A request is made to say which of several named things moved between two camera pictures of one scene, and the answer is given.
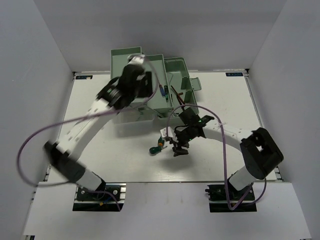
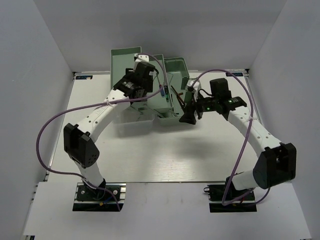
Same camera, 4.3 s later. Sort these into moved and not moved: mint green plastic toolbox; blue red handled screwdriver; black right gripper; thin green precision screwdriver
Moved: black right gripper
Not moved: blue red handled screwdriver; thin green precision screwdriver; mint green plastic toolbox
